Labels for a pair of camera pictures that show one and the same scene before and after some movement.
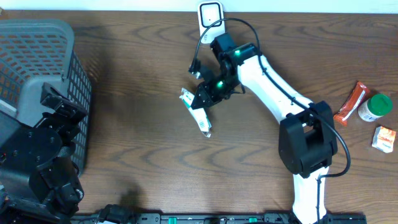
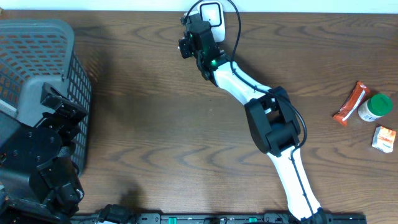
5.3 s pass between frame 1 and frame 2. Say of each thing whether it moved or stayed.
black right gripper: moved
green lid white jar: stayed
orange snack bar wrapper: stayed
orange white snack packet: stayed
